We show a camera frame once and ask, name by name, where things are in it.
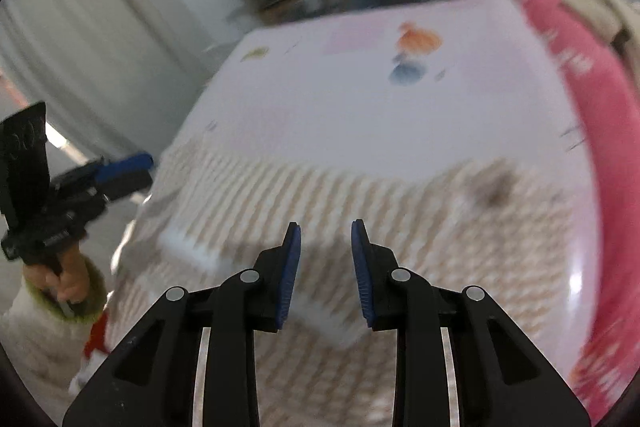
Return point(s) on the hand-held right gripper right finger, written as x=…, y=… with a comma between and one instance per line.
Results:
x=361, y=277

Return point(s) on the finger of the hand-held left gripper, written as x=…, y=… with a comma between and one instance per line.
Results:
x=125, y=166
x=130, y=188

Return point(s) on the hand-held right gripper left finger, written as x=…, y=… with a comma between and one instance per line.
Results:
x=290, y=277

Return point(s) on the beige white checked knit jacket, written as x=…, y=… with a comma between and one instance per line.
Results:
x=450, y=257

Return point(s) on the beige clothes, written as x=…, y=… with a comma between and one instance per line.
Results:
x=595, y=7

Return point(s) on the person's left hand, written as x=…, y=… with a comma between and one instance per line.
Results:
x=72, y=277

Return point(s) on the white curtain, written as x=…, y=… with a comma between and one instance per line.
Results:
x=100, y=32

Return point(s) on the glossy pink printed board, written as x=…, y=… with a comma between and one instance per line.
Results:
x=350, y=107

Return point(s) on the pink floral blanket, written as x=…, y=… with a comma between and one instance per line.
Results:
x=600, y=107

